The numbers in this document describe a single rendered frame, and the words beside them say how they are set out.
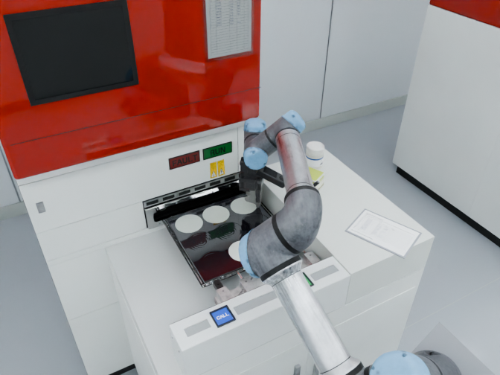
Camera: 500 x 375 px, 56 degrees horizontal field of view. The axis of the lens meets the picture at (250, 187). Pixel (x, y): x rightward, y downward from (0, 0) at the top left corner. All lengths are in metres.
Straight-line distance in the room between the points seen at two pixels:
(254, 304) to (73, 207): 0.69
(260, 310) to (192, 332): 0.20
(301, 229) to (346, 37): 2.90
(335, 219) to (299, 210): 0.51
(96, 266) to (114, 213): 0.24
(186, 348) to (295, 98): 2.81
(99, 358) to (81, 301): 0.37
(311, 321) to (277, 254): 0.18
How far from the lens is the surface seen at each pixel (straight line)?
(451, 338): 1.33
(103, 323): 2.07
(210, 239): 1.64
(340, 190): 1.78
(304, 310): 1.17
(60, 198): 1.62
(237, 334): 1.35
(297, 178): 1.23
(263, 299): 1.38
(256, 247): 1.17
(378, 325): 1.84
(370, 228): 1.63
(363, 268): 1.49
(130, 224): 1.76
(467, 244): 3.22
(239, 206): 1.77
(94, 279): 1.89
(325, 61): 3.85
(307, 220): 1.14
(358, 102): 4.28
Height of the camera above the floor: 2.02
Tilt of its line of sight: 37 degrees down
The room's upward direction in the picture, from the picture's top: straight up
